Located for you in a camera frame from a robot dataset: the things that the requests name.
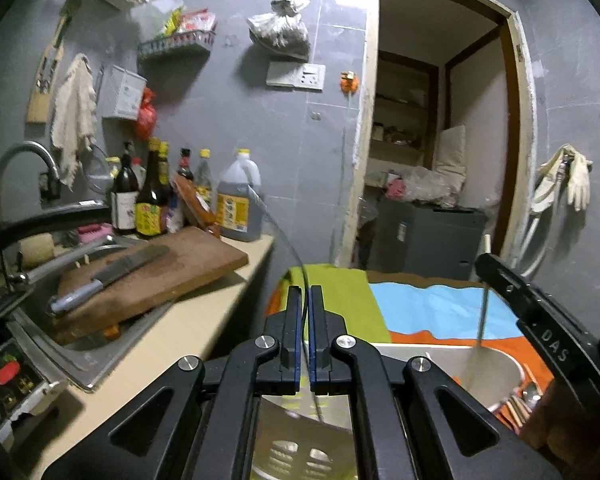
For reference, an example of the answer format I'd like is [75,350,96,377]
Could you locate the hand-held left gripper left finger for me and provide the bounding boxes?
[40,285,303,480]

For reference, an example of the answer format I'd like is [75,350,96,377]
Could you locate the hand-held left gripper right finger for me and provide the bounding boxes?
[309,285,561,480]

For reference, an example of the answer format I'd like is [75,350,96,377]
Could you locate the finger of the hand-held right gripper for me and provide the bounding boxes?
[474,252,537,324]

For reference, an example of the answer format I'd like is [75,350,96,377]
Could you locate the pale thin chopstick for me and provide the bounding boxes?
[461,284,488,380]

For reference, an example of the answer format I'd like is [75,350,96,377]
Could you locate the metal slotted spatula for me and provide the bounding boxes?
[247,185,353,480]

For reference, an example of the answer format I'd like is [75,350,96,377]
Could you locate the white utensil holder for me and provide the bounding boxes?
[374,342,527,413]

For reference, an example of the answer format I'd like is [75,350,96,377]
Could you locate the kitchen knife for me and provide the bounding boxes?
[49,245,171,315]

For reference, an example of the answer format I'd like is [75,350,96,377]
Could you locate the person's right hand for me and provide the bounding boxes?
[520,380,598,461]

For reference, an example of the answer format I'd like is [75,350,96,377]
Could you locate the colourful patchwork cloth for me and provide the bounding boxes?
[266,263,556,428]

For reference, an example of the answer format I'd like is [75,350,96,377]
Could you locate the metal spoon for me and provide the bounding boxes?
[521,381,543,408]

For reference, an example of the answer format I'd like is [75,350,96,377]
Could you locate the grey cabinet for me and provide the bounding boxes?
[367,195,487,282]

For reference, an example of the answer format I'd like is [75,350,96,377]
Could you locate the bundle of wooden chopsticks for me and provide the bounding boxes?
[497,392,533,433]

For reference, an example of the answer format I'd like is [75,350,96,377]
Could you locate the clear crumpled plastic bag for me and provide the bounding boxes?
[400,164,457,207]

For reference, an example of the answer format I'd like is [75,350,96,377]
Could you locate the pale rubber gloves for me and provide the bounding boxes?
[536,143,594,212]

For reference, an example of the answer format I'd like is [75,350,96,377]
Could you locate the wooden cutting board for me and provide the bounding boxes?
[52,226,250,346]

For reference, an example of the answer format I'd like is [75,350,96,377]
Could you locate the white pillow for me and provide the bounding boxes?
[432,124,467,192]

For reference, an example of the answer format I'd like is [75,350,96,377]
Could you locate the large dark liquid jug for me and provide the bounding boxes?
[216,149,262,242]

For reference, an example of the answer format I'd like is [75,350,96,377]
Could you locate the wooden storage shelf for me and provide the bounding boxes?
[369,50,439,172]

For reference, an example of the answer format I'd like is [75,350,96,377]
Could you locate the clear bottle with yellow cap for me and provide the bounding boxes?
[195,149,215,206]

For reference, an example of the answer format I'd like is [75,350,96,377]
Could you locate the dark bottle with yellow label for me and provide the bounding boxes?
[136,139,171,239]

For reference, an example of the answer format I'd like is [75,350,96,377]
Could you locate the small dark sauce bottle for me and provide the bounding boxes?
[177,147,195,183]

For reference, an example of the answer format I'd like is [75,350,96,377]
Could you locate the steel sink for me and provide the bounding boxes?
[5,232,177,393]

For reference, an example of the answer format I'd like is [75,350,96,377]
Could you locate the dark bottle with white label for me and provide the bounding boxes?
[111,141,140,235]

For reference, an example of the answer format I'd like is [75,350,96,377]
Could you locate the red plastic bag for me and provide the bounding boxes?
[136,87,159,141]

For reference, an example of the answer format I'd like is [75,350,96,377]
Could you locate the beige wooden block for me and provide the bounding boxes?
[20,234,56,269]

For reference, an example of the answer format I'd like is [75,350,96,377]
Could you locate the cooker with red button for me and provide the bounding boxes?
[0,337,69,442]

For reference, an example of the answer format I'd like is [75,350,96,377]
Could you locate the hanging plastic bag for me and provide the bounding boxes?
[246,0,312,59]

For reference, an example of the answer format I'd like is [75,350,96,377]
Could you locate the white dish towel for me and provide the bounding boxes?
[50,53,99,189]

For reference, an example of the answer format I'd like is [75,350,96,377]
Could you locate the red snack packet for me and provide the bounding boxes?
[180,8,217,34]

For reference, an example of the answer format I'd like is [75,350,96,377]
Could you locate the curved steel faucet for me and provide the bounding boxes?
[0,141,62,288]

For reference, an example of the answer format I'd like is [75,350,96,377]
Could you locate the green yellow snack packet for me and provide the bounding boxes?
[153,4,186,39]

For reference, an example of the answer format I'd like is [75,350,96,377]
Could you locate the white hose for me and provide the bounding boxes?
[511,180,562,277]

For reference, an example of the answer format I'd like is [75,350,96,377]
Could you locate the wooden door frame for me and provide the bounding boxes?
[332,0,539,281]

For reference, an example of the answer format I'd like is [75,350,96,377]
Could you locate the white wall socket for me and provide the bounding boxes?
[267,61,326,92]

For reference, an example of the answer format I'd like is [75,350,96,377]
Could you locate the black pan handle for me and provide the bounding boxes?
[0,202,112,257]

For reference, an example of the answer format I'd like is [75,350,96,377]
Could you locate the white wall box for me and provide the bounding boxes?
[101,64,148,121]

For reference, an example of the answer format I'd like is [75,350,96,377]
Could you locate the grey wall basket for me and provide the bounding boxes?
[137,30,217,64]

